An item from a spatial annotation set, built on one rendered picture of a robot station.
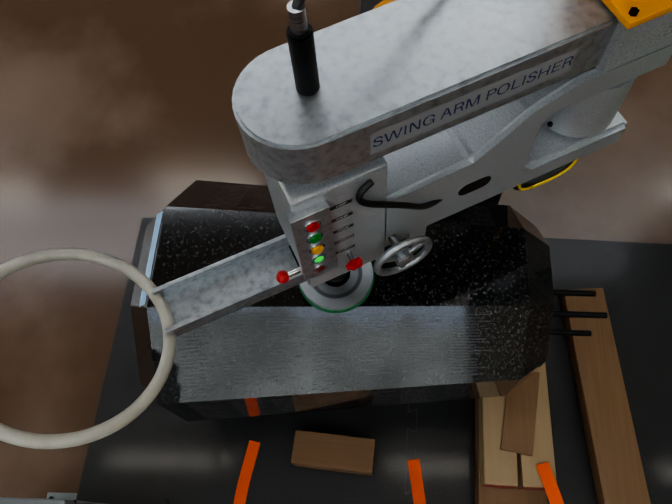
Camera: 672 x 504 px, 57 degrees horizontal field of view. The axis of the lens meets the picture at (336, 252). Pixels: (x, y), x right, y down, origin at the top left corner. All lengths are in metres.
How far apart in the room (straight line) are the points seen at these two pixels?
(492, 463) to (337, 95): 1.61
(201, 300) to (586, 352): 1.60
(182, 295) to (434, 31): 0.88
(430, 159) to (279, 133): 0.43
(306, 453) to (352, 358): 0.63
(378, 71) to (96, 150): 2.39
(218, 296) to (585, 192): 1.94
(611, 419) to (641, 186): 1.10
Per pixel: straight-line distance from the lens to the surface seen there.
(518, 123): 1.33
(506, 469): 2.37
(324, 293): 1.75
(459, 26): 1.16
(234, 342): 1.90
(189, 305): 1.59
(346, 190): 1.16
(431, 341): 1.86
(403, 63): 1.10
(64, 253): 1.65
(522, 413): 2.39
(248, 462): 2.56
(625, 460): 2.60
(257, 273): 1.59
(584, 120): 1.55
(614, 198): 3.07
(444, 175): 1.34
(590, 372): 2.63
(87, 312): 2.94
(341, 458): 2.40
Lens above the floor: 2.52
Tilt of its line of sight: 66 degrees down
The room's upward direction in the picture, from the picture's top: 8 degrees counter-clockwise
